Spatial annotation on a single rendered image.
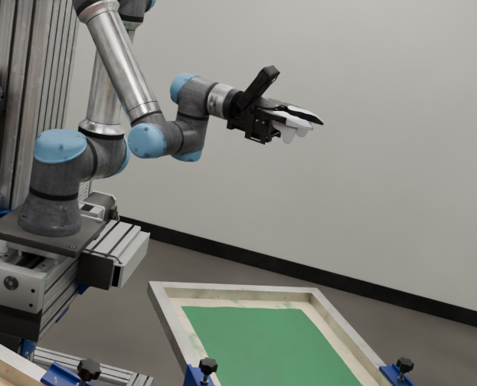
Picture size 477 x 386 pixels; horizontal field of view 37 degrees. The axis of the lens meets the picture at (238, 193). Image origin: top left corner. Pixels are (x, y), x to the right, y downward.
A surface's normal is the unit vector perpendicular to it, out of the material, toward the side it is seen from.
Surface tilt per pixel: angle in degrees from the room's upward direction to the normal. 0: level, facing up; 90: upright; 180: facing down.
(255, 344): 0
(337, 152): 90
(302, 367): 0
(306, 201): 90
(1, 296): 90
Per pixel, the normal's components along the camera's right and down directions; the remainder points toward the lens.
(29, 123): -0.14, 0.27
